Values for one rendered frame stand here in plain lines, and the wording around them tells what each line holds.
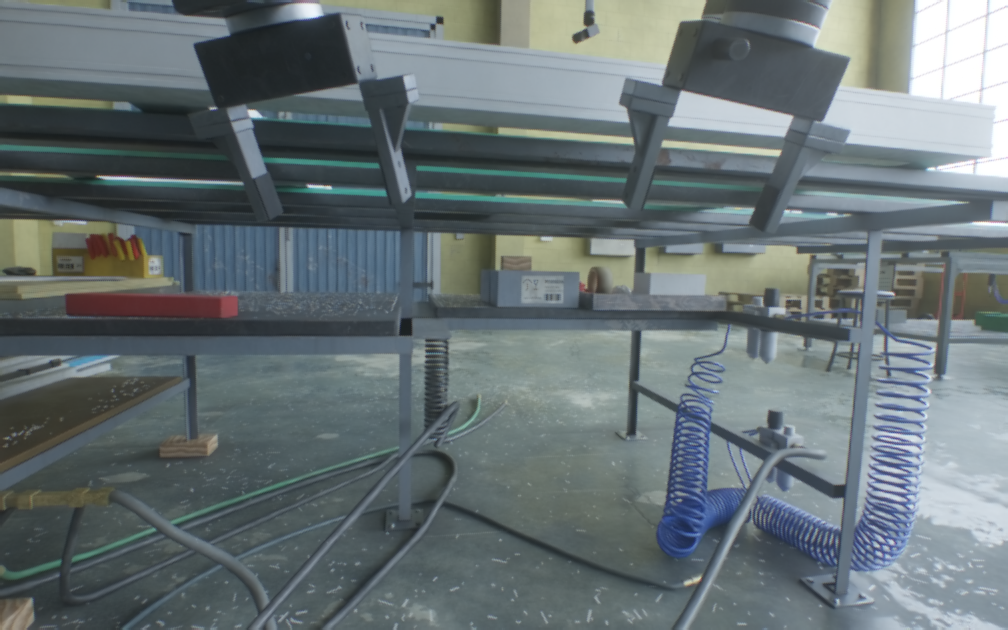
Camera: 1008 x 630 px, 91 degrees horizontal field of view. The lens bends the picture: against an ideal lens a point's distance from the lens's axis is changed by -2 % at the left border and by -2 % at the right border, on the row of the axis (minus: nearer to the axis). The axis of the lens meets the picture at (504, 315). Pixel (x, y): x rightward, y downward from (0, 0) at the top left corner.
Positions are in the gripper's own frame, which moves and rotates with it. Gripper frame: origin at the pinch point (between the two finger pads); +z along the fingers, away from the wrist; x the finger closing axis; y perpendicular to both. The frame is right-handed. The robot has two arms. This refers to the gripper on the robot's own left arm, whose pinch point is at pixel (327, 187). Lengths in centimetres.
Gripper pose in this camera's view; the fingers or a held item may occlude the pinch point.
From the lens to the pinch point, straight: 50.9
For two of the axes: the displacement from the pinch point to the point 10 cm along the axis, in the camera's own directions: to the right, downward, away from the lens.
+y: 1.2, -4.8, 8.7
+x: -9.8, 0.8, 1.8
